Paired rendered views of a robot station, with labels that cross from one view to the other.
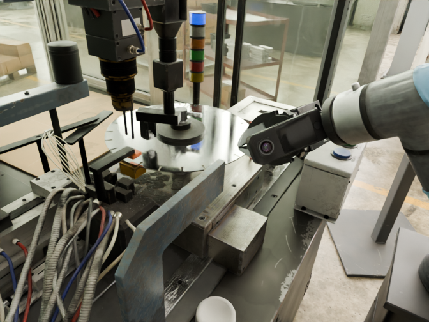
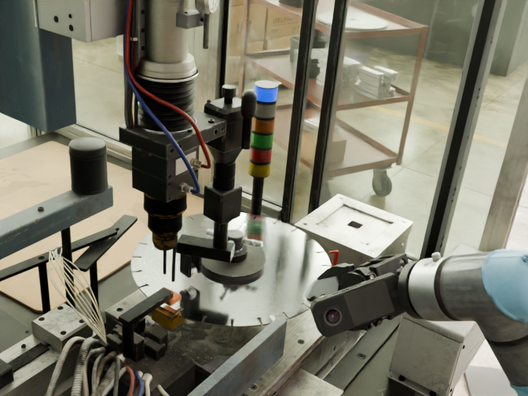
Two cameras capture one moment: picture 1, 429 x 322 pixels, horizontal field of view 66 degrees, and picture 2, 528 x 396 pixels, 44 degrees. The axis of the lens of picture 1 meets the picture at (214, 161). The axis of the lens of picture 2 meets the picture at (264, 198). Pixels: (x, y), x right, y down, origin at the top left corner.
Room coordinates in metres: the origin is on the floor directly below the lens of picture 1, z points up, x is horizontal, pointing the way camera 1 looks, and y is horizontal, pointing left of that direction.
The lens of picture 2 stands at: (-0.23, -0.01, 1.55)
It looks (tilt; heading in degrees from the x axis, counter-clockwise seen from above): 28 degrees down; 3
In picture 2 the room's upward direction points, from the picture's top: 5 degrees clockwise
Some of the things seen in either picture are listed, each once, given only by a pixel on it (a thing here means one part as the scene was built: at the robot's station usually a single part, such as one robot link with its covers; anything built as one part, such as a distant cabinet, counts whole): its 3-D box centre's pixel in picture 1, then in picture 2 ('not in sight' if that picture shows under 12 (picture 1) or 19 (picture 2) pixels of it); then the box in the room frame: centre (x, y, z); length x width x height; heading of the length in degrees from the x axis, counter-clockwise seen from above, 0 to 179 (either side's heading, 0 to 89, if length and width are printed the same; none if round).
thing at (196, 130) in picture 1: (180, 126); (232, 254); (0.67, 0.08, 0.96); 0.11 x 0.11 x 0.03
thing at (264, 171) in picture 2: (196, 75); (259, 166); (0.97, 0.07, 0.98); 0.05 x 0.04 x 0.03; 60
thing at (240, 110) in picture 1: (260, 133); (350, 254); (0.93, -0.14, 0.82); 0.18 x 0.18 x 0.15; 60
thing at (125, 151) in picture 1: (117, 171); (149, 320); (0.50, 0.18, 0.95); 0.10 x 0.03 x 0.07; 150
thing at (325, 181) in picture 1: (334, 166); (452, 317); (0.76, -0.33, 0.82); 0.28 x 0.11 x 0.15; 150
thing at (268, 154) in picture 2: (196, 64); (261, 152); (0.97, 0.07, 1.02); 0.05 x 0.04 x 0.03; 60
